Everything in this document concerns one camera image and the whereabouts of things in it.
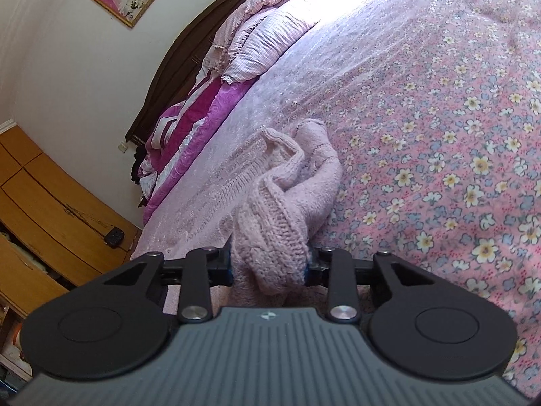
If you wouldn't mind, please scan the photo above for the magenta and white quilt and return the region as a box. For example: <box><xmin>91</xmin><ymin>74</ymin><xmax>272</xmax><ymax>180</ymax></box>
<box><xmin>138</xmin><ymin>77</ymin><xmax>254</xmax><ymax>226</ymax></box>

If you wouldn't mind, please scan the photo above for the pink lace blanket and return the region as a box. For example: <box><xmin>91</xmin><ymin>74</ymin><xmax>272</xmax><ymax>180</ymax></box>
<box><xmin>130</xmin><ymin>0</ymin><xmax>478</xmax><ymax>314</ymax></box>

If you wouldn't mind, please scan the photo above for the dark wooden headboard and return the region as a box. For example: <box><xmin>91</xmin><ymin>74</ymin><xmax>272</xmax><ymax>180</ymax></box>
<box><xmin>125</xmin><ymin>0</ymin><xmax>398</xmax><ymax>148</ymax></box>

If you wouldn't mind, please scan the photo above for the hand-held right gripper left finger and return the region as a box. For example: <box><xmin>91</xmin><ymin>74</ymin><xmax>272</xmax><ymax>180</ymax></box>
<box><xmin>103</xmin><ymin>246</ymin><xmax>235</xmax><ymax>323</ymax></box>

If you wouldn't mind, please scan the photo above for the pink floral bed sheet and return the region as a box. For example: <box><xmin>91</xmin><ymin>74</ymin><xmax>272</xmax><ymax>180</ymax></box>
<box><xmin>315</xmin><ymin>0</ymin><xmax>541</xmax><ymax>398</ymax></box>

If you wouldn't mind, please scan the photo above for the light wooden cabinet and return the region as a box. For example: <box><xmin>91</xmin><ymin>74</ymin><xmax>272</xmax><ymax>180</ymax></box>
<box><xmin>0</xmin><ymin>123</ymin><xmax>142</xmax><ymax>394</ymax></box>

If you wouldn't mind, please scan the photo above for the thin black cable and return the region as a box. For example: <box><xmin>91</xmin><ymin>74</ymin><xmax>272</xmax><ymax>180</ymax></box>
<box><xmin>61</xmin><ymin>204</ymin><xmax>111</xmax><ymax>234</ymax></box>

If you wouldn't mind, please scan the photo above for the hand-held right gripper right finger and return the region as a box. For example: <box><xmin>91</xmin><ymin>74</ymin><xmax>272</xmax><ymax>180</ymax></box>
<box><xmin>302</xmin><ymin>245</ymin><xmax>437</xmax><ymax>323</ymax></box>

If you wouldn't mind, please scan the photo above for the dark cloth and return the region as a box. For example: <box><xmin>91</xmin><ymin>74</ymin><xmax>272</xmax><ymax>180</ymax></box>
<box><xmin>129</xmin><ymin>145</ymin><xmax>147</xmax><ymax>186</ymax></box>

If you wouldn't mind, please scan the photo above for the pink striped ruffled pillow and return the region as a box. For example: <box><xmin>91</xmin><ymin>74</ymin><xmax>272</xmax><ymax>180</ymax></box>
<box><xmin>201</xmin><ymin>0</ymin><xmax>326</xmax><ymax>84</ymax></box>

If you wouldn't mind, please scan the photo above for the small black device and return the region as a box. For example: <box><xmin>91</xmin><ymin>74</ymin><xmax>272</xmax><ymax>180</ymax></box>
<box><xmin>104</xmin><ymin>228</ymin><xmax>126</xmax><ymax>248</ymax></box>

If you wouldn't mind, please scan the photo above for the pink knit sweater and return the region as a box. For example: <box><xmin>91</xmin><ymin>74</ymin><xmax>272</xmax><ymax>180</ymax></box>
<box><xmin>230</xmin><ymin>119</ymin><xmax>344</xmax><ymax>307</ymax></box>

